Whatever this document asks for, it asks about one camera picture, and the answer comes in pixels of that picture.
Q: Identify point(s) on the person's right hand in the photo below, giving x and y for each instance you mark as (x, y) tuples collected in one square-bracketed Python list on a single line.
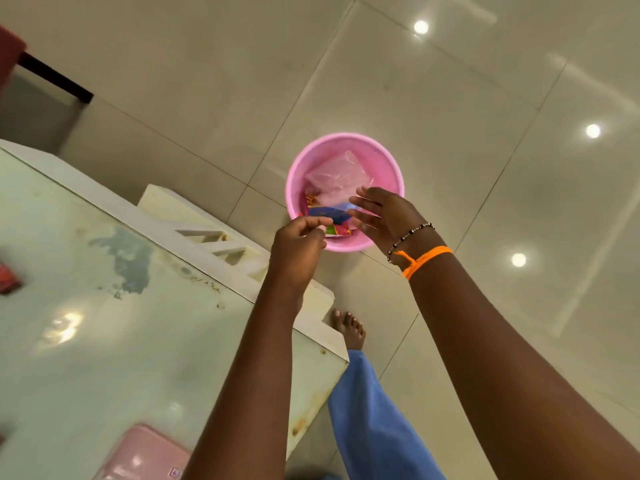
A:
[(400, 222)]

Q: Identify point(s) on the person's left hand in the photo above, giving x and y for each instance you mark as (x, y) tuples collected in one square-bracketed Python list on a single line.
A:
[(295, 254)]

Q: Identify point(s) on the person's left thumb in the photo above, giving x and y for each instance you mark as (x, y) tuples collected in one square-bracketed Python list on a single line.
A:
[(317, 233)]

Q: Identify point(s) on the person's right middle finger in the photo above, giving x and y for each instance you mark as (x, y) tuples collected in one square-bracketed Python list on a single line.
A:
[(364, 204)]

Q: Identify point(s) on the person's right little finger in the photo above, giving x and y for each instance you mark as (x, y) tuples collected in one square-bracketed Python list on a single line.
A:
[(378, 234)]

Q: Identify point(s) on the person's right forearm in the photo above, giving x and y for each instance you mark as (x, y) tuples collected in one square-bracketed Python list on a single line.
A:
[(500, 369)]

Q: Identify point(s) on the person's left forearm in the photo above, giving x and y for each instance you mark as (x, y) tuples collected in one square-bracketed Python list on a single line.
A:
[(255, 384)]

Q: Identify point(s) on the colourful snack wrapper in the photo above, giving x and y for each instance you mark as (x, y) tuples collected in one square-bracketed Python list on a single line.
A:
[(341, 229)]

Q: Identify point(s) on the blue snack wrapper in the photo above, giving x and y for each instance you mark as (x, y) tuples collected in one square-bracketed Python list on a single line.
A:
[(330, 212)]

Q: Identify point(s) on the clear plastic bag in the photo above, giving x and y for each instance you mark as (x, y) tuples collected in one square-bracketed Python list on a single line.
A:
[(337, 177)]

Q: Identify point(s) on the pink plastic bucket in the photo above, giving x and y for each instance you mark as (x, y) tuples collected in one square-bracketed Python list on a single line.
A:
[(385, 164)]

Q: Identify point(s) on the orange thread wristband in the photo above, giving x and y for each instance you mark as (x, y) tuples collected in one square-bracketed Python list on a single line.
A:
[(426, 257)]

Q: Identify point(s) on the person's bare foot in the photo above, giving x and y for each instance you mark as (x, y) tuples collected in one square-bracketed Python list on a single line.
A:
[(349, 327)]

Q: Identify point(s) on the white carved table base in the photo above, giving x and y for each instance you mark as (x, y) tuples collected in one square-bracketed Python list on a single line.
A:
[(200, 214)]

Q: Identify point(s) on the white glass-top table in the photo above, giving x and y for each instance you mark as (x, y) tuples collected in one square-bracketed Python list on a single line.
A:
[(315, 389)]

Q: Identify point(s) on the blue trouser leg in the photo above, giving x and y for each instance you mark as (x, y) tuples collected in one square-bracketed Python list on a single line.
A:
[(375, 424)]

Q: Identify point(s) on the pink plastic box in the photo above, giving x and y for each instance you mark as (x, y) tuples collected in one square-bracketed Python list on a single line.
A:
[(145, 457)]

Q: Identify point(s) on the black metal bar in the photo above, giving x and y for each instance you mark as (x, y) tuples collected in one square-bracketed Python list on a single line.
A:
[(55, 77)]

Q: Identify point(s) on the small red packet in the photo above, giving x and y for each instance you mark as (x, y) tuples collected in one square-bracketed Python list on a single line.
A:
[(7, 280)]

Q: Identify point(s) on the red chair seat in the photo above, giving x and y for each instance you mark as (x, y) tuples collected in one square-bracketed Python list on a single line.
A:
[(9, 52)]

